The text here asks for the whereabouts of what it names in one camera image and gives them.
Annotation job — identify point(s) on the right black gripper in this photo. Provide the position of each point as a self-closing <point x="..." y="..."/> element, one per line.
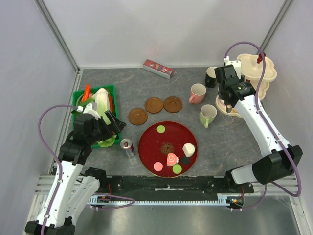
<point x="241" y="80"/>

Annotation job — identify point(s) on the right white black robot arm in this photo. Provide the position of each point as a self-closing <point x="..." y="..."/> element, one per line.
<point x="279" y="157"/>

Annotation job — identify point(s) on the white cable duct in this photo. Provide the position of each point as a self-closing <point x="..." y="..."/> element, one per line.
<point x="103" y="200"/>

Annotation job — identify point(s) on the black sandwich cookie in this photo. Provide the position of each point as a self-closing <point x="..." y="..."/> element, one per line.
<point x="185" y="160"/>

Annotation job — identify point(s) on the pink macaron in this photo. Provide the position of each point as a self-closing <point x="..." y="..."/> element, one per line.
<point x="158" y="166"/>

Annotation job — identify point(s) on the brown coaster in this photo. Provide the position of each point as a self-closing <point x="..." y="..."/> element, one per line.
<point x="172" y="104"/>
<point x="153" y="105"/>
<point x="138" y="116"/>

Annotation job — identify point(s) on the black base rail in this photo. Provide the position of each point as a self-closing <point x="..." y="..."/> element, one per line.
<point x="210" y="184"/>

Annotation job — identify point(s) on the white cream cake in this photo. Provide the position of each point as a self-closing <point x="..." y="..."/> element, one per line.
<point x="189" y="149"/>

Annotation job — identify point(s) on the red snack box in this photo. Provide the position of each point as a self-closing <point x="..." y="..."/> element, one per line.
<point x="158" y="69"/>

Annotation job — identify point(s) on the energy drink can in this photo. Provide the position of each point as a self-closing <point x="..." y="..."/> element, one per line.
<point x="128" y="148"/>

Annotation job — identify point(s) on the pink swirl cake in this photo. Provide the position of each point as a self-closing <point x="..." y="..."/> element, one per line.
<point x="172" y="159"/>

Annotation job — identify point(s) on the green macaron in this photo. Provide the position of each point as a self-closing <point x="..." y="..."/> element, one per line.
<point x="177" y="169"/>
<point x="161" y="129"/>

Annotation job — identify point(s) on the metal tongs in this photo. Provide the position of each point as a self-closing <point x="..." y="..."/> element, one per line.
<point x="228" y="108"/>

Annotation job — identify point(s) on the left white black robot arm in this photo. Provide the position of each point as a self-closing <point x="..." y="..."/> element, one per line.
<point x="63" y="206"/>

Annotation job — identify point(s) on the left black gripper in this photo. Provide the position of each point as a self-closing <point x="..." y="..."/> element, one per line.
<point x="115" y="127"/>

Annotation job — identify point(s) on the green mug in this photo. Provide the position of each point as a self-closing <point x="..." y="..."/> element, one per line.
<point x="207" y="114"/>

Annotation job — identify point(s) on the dark red round tray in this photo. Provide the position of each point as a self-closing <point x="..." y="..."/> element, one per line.
<point x="154" y="147"/>

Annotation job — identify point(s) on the toy napa cabbage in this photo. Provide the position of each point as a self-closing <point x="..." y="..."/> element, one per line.
<point x="101" y="99"/>

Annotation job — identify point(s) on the pink mug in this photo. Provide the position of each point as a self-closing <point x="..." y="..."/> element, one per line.
<point x="197" y="93"/>

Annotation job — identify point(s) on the black mug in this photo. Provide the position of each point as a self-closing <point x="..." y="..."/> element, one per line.
<point x="210" y="77"/>

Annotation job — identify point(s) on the toy orange carrot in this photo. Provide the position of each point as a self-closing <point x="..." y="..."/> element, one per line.
<point x="86" y="94"/>

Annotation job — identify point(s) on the cream three tier stand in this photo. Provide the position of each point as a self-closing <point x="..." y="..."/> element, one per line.
<point x="251" y="67"/>

